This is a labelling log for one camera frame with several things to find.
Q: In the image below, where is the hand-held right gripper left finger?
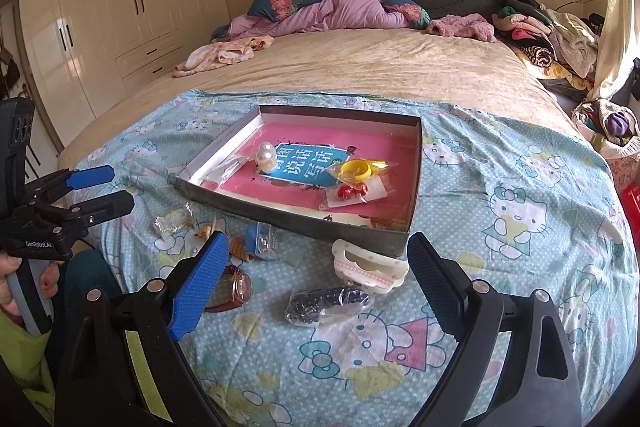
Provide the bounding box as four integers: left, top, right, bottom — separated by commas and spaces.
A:
52, 231, 230, 427

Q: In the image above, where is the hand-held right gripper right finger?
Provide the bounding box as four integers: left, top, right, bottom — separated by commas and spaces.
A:
406, 232, 583, 427

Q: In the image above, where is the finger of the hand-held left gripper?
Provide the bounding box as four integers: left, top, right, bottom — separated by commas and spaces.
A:
30, 165, 115, 208
45, 190, 136, 238

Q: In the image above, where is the brown leather wristwatch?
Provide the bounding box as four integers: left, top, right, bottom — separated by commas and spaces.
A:
205, 264, 253, 313

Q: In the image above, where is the orange spiral hair clip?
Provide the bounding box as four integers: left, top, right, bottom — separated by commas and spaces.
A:
195, 214, 251, 263

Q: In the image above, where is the small clear jewelry bag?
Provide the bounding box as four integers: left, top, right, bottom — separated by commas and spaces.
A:
152, 202, 196, 238

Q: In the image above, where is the cream scalloped hair claw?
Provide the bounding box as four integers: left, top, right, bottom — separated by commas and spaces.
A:
331, 238, 411, 294

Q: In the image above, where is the blue clear small bag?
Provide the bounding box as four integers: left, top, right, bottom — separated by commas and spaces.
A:
244, 222, 278, 258

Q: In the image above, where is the black bead bracelet bag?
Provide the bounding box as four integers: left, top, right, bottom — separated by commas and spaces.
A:
285, 286, 376, 325

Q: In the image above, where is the red earrings packet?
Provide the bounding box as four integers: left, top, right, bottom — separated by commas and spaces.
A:
320, 177, 396, 210

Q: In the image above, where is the grey cardboard box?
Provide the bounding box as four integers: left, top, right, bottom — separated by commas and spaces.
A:
175, 104, 425, 258

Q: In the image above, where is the white stud earring card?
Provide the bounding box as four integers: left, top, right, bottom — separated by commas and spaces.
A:
212, 154, 261, 180

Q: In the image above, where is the yellow ring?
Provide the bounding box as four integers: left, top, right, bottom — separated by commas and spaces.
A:
325, 157, 398, 188

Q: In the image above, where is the pearl hair clip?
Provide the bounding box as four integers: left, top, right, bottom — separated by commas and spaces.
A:
252, 141, 278, 172

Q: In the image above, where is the person's left hand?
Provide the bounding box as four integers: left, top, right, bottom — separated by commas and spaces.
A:
0, 254, 61, 330

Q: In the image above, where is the dark teal cloth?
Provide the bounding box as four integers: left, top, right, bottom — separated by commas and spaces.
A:
47, 249, 123, 308

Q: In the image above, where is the cartoon cat blanket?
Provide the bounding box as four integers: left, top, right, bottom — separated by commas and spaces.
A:
57, 89, 628, 427

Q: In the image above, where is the cream wardrobe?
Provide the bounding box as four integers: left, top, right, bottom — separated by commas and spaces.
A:
17, 0, 231, 148

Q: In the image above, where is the peach garment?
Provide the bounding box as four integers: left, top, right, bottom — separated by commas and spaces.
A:
173, 35, 276, 78

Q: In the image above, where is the red box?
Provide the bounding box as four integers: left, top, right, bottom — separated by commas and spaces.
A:
620, 184, 640, 223

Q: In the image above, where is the bed with beige sheet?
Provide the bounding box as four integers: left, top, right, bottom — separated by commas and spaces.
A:
57, 27, 596, 158

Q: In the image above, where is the bag of clothes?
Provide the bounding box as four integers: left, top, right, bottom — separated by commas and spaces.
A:
572, 97, 640, 158

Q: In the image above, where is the pink fuzzy garment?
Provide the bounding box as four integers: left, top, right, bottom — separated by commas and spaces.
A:
426, 14, 498, 44

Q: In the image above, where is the pile of clothes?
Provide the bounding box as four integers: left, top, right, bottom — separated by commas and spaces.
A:
492, 0, 601, 100

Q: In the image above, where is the pink duvet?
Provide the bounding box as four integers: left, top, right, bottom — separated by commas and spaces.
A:
210, 0, 416, 42

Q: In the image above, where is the black stand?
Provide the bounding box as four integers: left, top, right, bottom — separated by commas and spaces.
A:
617, 57, 640, 100

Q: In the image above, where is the cream curtain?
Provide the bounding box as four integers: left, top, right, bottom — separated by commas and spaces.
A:
585, 0, 636, 102

